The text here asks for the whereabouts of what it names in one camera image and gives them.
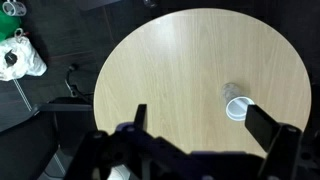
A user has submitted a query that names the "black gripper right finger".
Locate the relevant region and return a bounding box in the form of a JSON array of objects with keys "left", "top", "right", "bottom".
[{"left": 244, "top": 104, "right": 303, "bottom": 180}]

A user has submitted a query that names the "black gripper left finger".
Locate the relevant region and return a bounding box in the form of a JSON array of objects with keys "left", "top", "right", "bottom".
[{"left": 64, "top": 103, "right": 158, "bottom": 180}]

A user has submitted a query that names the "grey patterned mug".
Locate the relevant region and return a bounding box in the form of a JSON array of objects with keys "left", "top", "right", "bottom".
[{"left": 220, "top": 82, "right": 256, "bottom": 122}]

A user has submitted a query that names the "clear glass mug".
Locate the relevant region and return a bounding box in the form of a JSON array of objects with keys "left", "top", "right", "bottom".
[{"left": 2, "top": 0, "right": 27, "bottom": 17}]

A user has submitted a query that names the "black office chair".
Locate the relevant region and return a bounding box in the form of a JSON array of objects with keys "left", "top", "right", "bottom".
[{"left": 0, "top": 96, "right": 94, "bottom": 180}]

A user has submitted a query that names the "white plastic bag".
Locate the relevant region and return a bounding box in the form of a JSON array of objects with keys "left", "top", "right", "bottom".
[{"left": 0, "top": 28, "right": 48, "bottom": 82}]

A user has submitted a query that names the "green bag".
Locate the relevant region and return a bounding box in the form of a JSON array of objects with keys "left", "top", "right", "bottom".
[{"left": 0, "top": 9, "right": 22, "bottom": 43}]

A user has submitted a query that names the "black floor cable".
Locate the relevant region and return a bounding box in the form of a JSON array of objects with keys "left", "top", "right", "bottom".
[{"left": 64, "top": 63, "right": 94, "bottom": 102}]

